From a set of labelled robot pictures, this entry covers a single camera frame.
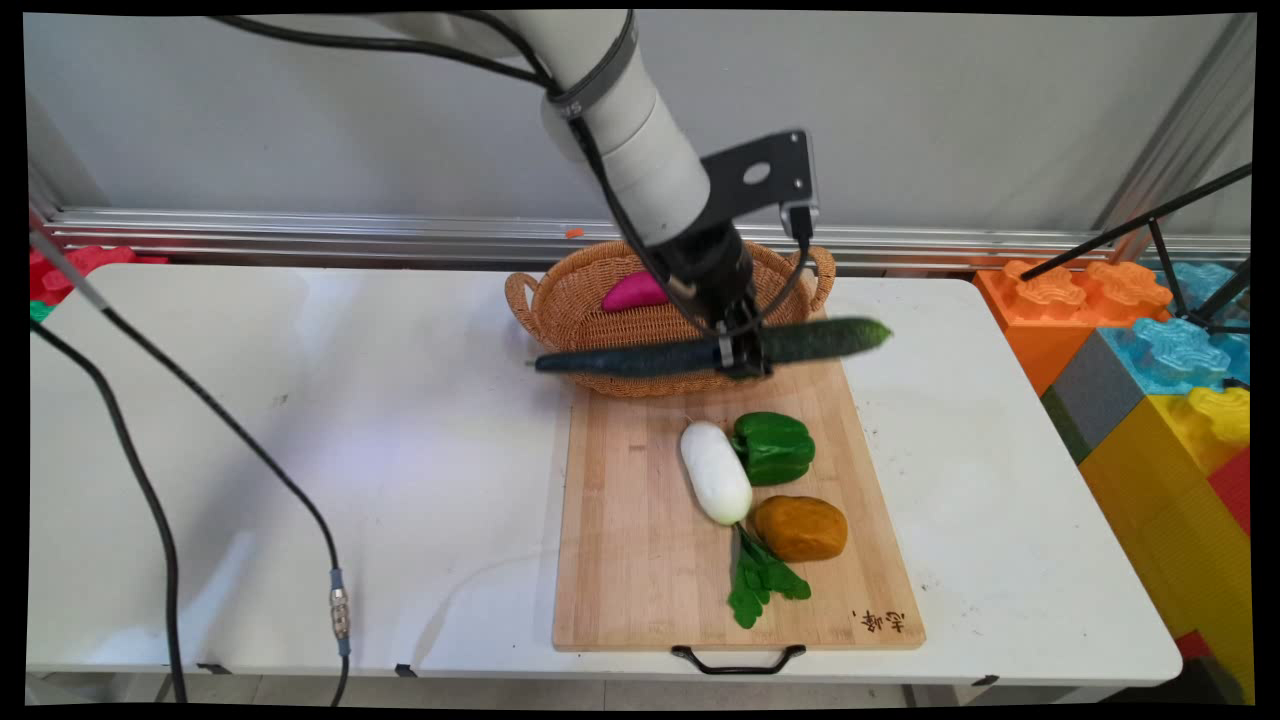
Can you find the grey giant toy brick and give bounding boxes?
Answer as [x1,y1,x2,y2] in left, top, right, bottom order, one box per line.
[1040,329,1147,467]

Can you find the purple sweet potato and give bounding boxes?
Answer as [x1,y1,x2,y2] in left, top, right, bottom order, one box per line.
[600,270,672,313]

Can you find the woven wicker basket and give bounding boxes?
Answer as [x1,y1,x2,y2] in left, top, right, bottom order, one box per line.
[504,239,837,400]

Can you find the black camera USB cable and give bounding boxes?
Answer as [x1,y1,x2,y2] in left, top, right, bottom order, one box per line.
[755,204,815,336]

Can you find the dark green cucumber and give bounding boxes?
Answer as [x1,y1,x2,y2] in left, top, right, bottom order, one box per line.
[532,316,894,379]

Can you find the red giant toy brick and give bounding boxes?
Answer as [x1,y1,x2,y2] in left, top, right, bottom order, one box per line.
[1206,448,1253,538]

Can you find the wooden cutting board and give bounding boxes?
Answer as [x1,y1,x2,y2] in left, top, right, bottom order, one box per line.
[552,305,927,653]

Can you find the aluminium frame rail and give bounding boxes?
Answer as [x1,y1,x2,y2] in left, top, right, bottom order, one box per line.
[40,207,1252,273]

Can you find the orange giant toy brick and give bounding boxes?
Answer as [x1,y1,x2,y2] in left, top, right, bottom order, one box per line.
[974,259,1174,397]

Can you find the blue giant toy brick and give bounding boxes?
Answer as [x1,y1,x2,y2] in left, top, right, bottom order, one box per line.
[1097,261,1253,397]

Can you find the green bell pepper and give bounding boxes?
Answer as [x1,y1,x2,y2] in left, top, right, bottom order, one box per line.
[731,411,817,489]

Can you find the red toy bricks pile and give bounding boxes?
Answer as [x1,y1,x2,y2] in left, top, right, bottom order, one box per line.
[28,244,171,307]

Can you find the white radish with leaves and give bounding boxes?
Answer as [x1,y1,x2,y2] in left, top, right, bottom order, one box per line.
[679,419,814,631]

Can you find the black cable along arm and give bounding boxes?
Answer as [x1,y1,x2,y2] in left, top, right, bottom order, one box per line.
[205,12,726,336]

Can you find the brown potato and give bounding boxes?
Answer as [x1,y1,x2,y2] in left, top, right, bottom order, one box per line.
[751,494,850,564]

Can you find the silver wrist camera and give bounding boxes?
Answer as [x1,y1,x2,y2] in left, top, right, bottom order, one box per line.
[782,129,822,217]

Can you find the grey velcro wrist strap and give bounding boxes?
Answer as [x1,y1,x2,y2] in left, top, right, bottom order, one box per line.
[546,12,641,123]

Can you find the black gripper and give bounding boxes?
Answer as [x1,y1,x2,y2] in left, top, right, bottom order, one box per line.
[655,224,774,382]

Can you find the yellow giant toy brick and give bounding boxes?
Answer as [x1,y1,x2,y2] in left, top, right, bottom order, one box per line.
[1077,385,1255,703]

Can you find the black tripod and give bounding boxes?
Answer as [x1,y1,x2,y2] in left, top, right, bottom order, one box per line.
[1019,163,1254,336]

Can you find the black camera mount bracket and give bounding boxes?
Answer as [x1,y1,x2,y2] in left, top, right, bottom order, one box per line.
[700,130,809,223]

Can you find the plain black hanging cable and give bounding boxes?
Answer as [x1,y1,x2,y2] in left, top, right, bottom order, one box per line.
[28,320,191,705]

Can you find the black cutting board handle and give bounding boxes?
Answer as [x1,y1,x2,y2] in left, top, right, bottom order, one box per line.
[671,645,807,677]

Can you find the black cable with metal connector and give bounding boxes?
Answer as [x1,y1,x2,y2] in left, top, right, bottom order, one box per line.
[28,225,353,707]

